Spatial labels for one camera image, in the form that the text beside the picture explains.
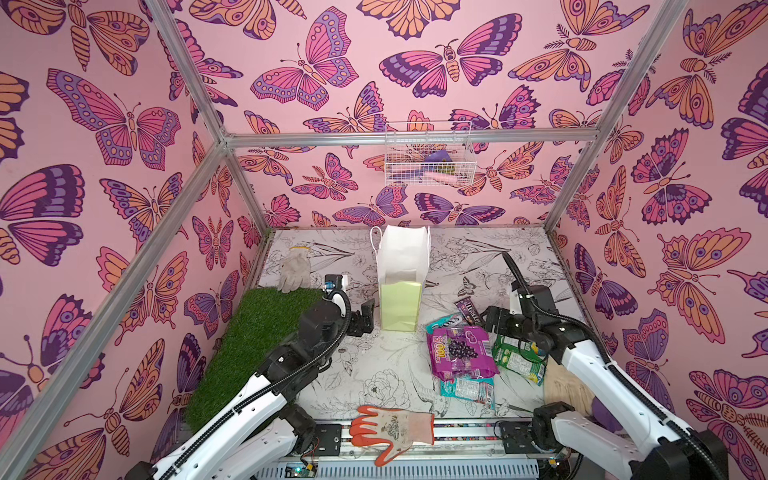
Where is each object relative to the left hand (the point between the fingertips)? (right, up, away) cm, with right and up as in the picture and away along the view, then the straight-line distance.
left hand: (362, 298), depth 73 cm
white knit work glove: (-28, +5, +35) cm, 45 cm away
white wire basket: (+19, +39, +19) cm, 47 cm away
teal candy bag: (+31, -25, +5) cm, 39 cm away
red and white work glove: (+9, -33, +1) cm, 34 cm away
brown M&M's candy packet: (+32, -7, +22) cm, 39 cm away
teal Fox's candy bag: (+26, -10, +19) cm, 34 cm away
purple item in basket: (+23, +42, +22) cm, 53 cm away
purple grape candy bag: (+26, -16, +6) cm, 31 cm away
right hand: (+36, -7, +10) cm, 37 cm away
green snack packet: (+44, -18, +11) cm, 48 cm away
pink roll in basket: (+24, +33, +15) cm, 44 cm away
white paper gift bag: (+11, +9, +25) cm, 29 cm away
